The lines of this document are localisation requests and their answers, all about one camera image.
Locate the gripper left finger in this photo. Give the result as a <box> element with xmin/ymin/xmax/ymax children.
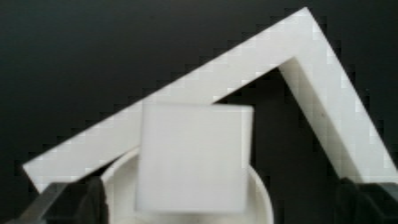
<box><xmin>24</xmin><ymin>176</ymin><xmax>113</xmax><ymax>224</ymax></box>

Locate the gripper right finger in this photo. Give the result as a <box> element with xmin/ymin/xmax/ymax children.
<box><xmin>335</xmin><ymin>178</ymin><xmax>398</xmax><ymax>224</ymax></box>

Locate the white round stool seat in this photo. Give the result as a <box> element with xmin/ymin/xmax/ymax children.
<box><xmin>102</xmin><ymin>149</ymin><xmax>274</xmax><ymax>224</ymax></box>

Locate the white stool leg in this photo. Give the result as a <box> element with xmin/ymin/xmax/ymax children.
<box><xmin>137</xmin><ymin>104</ymin><xmax>255</xmax><ymax>213</ymax></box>

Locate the white right fence bar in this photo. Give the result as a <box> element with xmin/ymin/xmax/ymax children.
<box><xmin>280</xmin><ymin>20</ymin><xmax>398</xmax><ymax>183</ymax></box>

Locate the white fence bar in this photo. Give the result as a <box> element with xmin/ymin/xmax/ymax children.
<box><xmin>280</xmin><ymin>20</ymin><xmax>398</xmax><ymax>183</ymax></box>
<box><xmin>24</xmin><ymin>10</ymin><xmax>312</xmax><ymax>190</ymax></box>

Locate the white front fence bar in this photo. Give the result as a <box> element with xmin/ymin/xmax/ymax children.
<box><xmin>24</xmin><ymin>10</ymin><xmax>312</xmax><ymax>190</ymax></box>

